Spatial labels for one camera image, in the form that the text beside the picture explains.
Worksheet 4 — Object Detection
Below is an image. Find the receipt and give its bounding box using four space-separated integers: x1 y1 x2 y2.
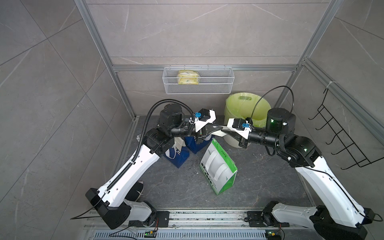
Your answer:
212 126 232 137

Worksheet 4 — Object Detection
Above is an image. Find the blue white paper bag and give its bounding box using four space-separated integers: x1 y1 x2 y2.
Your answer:
165 137 190 168
185 135 214 155

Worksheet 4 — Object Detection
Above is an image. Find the green white paper bag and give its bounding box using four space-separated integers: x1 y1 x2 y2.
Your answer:
200 139 238 195

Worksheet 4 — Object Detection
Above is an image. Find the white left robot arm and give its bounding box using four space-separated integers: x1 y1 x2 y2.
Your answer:
86 99 222 230

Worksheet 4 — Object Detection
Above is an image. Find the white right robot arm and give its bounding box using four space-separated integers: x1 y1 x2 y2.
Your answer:
223 108 376 240

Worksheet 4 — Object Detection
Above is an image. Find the white trash bin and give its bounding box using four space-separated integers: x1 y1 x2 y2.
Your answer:
223 135 240 148

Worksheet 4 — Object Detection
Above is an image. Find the green trash bag liner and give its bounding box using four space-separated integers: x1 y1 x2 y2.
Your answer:
224 93 271 128

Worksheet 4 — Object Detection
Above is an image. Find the yellow wet wipes pack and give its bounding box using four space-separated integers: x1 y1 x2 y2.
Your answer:
177 70 200 85

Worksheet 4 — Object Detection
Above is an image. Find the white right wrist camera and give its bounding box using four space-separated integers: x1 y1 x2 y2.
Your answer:
227 118 251 131

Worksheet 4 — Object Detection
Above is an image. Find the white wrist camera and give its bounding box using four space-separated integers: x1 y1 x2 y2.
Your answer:
227 118 251 131
194 109 216 133

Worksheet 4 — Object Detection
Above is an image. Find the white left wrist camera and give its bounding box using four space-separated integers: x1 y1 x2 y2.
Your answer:
194 109 216 133

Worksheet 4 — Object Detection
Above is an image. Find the white wire mesh basket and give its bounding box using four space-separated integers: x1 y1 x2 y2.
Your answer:
162 67 235 95

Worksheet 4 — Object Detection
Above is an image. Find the black corrugated cable conduit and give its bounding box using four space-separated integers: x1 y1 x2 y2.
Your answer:
106 98 195 191

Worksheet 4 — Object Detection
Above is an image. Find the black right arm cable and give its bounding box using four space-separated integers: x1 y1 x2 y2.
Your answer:
250 85 295 121

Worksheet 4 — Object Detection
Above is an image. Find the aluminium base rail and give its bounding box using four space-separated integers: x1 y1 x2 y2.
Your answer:
79 209 321 240

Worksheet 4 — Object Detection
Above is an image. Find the black wire hook rack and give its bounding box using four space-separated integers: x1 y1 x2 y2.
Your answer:
308 89 384 170

